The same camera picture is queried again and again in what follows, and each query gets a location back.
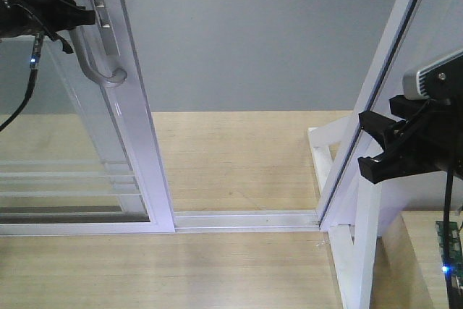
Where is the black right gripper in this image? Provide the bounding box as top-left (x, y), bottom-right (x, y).
top-left (357, 98), bottom-right (462, 182)

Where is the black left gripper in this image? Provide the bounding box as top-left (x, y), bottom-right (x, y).
top-left (1, 0), bottom-right (96, 41)

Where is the grey door handle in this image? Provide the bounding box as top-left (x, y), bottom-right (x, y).
top-left (69, 0), bottom-right (129, 88)

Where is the white framed sliding glass door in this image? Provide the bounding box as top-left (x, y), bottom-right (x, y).
top-left (1, 1), bottom-right (175, 236)

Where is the silver door lock plate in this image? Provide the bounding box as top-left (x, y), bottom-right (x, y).
top-left (91, 0), bottom-right (120, 56)

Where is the aluminium floor track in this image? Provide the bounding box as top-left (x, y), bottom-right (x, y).
top-left (174, 209), bottom-right (319, 233)

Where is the green circuit board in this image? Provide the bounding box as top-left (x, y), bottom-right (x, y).
top-left (435, 220), bottom-right (463, 309)

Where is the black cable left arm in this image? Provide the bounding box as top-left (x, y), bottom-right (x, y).
top-left (0, 32), bottom-right (46, 132)

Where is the white door frame post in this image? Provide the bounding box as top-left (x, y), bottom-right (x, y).
top-left (307, 0), bottom-right (421, 308)

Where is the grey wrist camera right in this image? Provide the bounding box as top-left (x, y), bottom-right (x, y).
top-left (402, 49), bottom-right (462, 101)

